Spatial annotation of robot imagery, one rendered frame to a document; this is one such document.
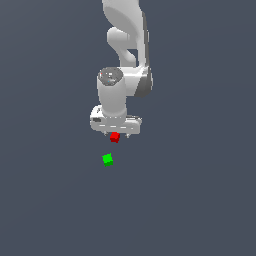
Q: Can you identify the red cube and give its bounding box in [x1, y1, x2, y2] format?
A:
[109, 131, 121, 144]

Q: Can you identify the green cube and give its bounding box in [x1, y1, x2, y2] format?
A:
[102, 153, 114, 168]

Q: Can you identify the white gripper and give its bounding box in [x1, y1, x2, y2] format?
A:
[89, 104, 143, 139]

